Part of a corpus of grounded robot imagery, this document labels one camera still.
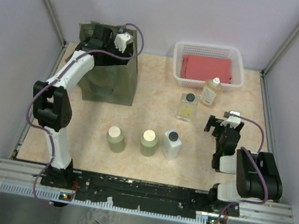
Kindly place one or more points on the left green bottle beige cap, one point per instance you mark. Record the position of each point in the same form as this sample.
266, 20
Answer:
116, 139

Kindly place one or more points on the white square bottle black cap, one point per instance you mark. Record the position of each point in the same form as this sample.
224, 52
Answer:
171, 144

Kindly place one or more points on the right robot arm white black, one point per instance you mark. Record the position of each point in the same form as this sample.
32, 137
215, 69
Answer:
257, 176

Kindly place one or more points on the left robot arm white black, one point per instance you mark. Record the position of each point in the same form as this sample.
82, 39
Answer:
51, 105

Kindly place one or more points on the green canvas bag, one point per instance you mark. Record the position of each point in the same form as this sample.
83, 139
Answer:
114, 77

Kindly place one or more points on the white plastic basket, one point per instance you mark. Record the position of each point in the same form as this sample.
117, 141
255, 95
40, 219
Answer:
186, 48

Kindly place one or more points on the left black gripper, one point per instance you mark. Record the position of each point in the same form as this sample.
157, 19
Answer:
111, 44

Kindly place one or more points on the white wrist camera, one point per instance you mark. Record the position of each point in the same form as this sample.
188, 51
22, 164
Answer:
122, 40
232, 118

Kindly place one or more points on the red folded cloth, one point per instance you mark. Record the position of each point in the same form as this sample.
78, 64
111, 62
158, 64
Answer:
202, 68

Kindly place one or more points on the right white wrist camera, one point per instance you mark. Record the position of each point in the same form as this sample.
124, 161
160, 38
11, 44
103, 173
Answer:
232, 118

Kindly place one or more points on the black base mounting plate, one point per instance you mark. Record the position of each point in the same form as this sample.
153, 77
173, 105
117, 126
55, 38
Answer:
121, 193

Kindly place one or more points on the right green bottle beige cap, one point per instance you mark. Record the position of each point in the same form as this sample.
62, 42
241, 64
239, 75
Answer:
148, 143

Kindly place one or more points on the aluminium front rail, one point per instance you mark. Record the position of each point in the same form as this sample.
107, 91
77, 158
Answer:
17, 177

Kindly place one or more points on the clear square bottle black cap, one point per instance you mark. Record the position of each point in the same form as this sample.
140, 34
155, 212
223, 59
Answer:
187, 107

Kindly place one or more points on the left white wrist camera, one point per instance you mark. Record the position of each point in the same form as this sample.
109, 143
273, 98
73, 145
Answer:
122, 40

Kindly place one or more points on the amber bottle white cap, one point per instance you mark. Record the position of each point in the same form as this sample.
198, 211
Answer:
211, 91

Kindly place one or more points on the green bottle beige cap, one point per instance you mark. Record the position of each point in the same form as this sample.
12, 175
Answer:
116, 139
148, 143

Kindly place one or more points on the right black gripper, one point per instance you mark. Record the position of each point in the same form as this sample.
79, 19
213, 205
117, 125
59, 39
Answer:
214, 122

